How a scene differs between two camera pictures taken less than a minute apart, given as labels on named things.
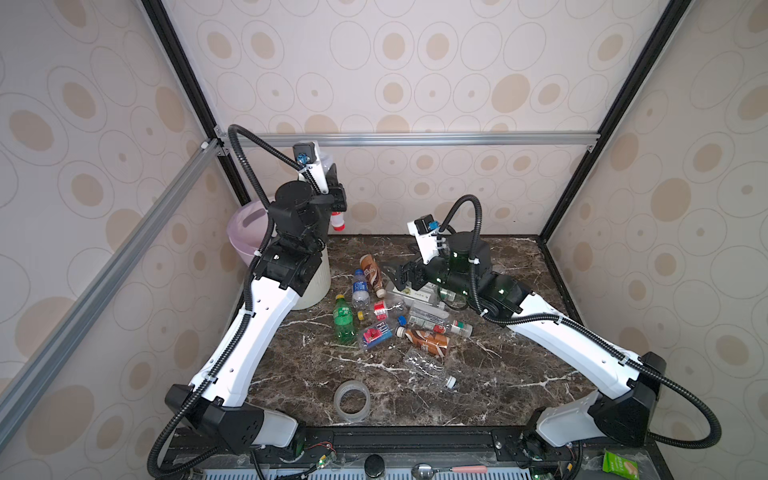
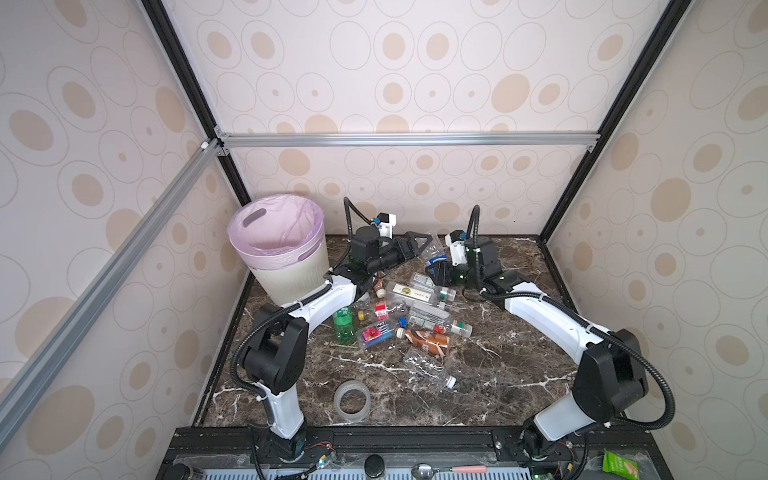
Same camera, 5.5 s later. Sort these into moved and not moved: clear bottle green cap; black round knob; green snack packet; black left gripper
Moved: black left gripper
Not moved: green snack packet; black round knob; clear bottle green cap
